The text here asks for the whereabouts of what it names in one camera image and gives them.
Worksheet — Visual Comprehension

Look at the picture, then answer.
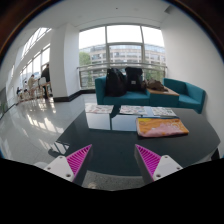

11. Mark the black backpack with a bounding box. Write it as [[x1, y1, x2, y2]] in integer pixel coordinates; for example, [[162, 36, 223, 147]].
[[106, 68, 126, 97], [125, 67, 142, 91]]

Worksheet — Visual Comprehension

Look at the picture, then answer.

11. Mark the teal sofa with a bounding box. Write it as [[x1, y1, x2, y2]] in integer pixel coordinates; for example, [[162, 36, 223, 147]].
[[95, 77, 206, 114]]

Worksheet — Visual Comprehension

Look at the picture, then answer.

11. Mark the black backpack left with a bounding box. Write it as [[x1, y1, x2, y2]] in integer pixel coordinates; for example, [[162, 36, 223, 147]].
[[106, 68, 126, 97]]

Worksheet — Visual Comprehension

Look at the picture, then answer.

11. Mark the left magazine on table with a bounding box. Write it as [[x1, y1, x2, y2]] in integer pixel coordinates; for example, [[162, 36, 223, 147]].
[[85, 104, 113, 114]]

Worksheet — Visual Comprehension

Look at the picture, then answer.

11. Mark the person in light clothes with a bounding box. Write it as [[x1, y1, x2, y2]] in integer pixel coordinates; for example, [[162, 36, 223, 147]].
[[28, 74, 37, 97]]

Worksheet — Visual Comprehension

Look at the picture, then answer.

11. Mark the wooden background table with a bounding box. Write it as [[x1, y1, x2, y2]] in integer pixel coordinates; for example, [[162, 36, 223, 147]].
[[35, 82, 50, 98]]

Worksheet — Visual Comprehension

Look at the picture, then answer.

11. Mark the black backpack right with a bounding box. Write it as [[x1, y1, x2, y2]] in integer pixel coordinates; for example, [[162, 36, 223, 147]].
[[125, 67, 142, 91]]

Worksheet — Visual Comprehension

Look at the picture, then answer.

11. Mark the person in dark clothes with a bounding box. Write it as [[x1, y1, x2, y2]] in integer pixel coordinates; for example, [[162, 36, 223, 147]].
[[40, 63, 51, 100]]

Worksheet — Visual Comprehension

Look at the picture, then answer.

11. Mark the right magazine on table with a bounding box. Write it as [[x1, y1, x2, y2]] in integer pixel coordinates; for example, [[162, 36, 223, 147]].
[[152, 107, 176, 117]]

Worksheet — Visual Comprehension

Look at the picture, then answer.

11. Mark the wooden sofa side table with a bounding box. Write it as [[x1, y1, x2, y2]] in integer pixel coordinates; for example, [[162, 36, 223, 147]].
[[147, 87, 179, 97]]

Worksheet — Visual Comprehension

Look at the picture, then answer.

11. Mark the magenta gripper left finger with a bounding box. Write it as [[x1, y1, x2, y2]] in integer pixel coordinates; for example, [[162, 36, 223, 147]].
[[44, 145, 93, 186]]

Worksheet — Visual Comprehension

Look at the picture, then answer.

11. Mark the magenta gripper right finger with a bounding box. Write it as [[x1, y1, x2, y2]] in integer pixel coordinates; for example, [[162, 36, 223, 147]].
[[134, 144, 182, 184]]

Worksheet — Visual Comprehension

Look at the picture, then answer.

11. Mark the window railing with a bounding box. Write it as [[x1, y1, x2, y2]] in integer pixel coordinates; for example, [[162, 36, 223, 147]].
[[78, 62, 167, 89]]

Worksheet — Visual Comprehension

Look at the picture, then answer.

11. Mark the brown bag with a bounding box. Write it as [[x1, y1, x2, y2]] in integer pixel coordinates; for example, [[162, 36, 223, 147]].
[[145, 79, 166, 91]]

